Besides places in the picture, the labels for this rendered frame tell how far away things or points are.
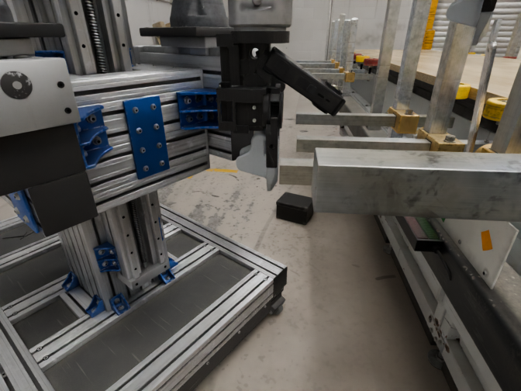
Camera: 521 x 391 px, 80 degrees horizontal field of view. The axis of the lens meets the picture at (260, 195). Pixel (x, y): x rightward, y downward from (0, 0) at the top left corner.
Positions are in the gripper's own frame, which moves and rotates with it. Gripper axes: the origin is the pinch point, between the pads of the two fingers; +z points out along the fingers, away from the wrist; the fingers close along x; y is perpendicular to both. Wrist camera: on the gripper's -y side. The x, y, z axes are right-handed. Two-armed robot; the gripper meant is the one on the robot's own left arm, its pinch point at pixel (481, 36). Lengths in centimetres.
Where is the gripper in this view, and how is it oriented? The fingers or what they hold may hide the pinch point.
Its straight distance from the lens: 63.2
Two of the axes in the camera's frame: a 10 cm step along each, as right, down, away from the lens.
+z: 0.9, 8.2, 5.6
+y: -8.6, -2.2, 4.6
